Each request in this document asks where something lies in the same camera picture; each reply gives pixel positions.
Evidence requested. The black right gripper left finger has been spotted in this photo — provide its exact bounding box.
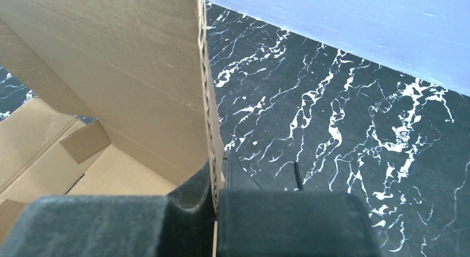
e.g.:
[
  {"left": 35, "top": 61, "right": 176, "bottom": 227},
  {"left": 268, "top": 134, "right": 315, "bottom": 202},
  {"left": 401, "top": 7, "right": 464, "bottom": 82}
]
[{"left": 1, "top": 162, "right": 216, "bottom": 256}]

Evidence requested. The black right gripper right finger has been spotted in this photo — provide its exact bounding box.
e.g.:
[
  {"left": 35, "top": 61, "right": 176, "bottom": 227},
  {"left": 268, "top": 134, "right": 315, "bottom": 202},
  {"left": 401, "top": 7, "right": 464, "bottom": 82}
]
[{"left": 216, "top": 151, "right": 381, "bottom": 256}]

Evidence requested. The brown cardboard box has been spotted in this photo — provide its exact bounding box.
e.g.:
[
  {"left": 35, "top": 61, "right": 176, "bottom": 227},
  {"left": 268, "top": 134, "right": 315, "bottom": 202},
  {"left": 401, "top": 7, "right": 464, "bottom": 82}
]
[{"left": 0, "top": 0, "right": 227, "bottom": 257}]

